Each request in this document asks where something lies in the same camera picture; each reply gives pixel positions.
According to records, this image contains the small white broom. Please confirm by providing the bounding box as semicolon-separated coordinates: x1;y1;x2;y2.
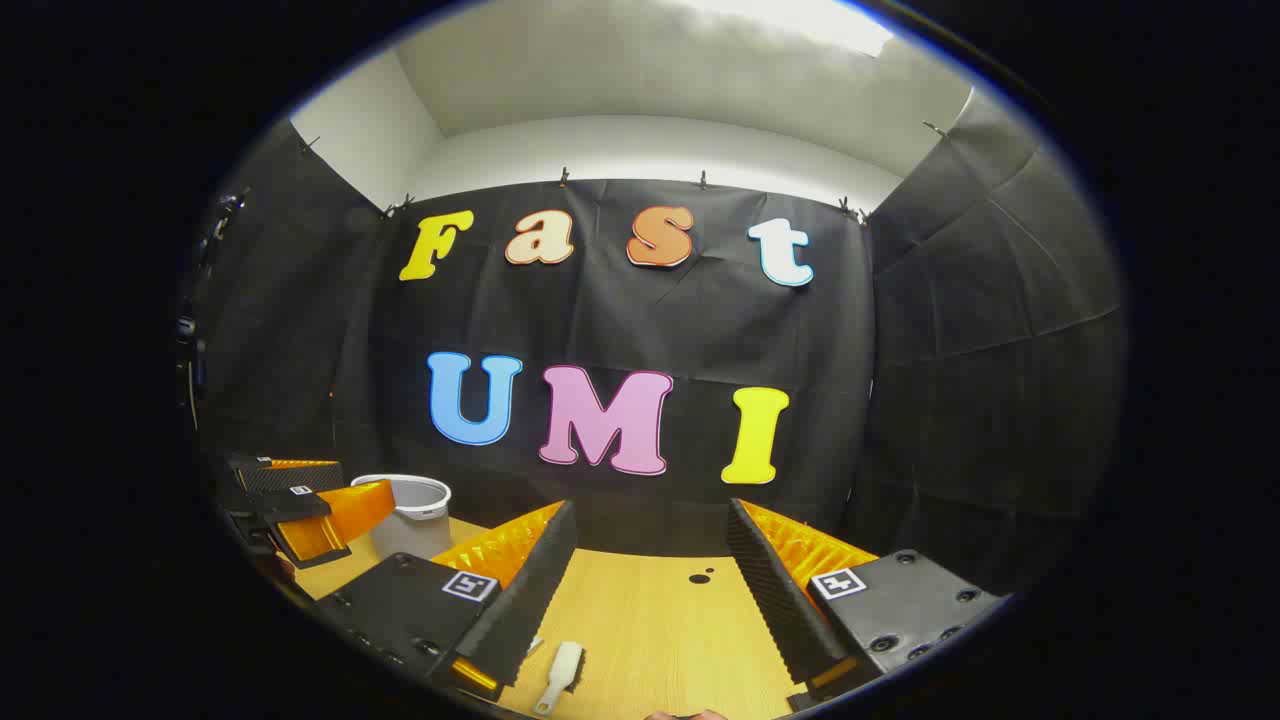
532;641;586;717

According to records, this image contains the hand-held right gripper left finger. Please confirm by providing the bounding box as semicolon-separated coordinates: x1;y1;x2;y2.
315;499;579;696

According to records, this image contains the black backdrop cloth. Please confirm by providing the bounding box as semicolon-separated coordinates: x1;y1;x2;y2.
185;90;1129;601

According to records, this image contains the white garbage bin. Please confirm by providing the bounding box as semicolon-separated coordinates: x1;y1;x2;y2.
350;473;453;561

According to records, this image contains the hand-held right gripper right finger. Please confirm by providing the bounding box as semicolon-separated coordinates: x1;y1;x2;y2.
726;497;1007;714

